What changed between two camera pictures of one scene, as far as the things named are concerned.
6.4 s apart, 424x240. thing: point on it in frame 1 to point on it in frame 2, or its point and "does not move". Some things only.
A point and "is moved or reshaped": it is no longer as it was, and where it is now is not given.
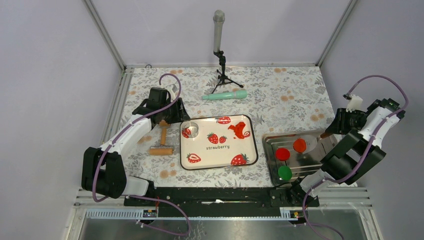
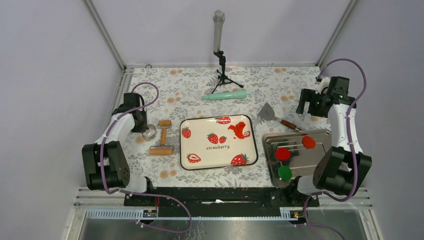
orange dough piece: (299, 145) to (308, 142)
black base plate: (221, 201) does not move
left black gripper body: (174, 114) to (141, 125)
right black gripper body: (347, 121) to (315, 108)
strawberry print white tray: (216, 141) does not move
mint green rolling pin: (239, 93) does not move
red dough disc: (282, 154) does not move
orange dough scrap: (238, 129) does not move
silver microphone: (218, 18) does not move
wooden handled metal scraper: (311, 141) to (267, 113)
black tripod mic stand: (224, 79) does not move
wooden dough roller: (162, 149) does not move
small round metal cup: (191, 129) is moved or reshaped
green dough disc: (285, 173) does not move
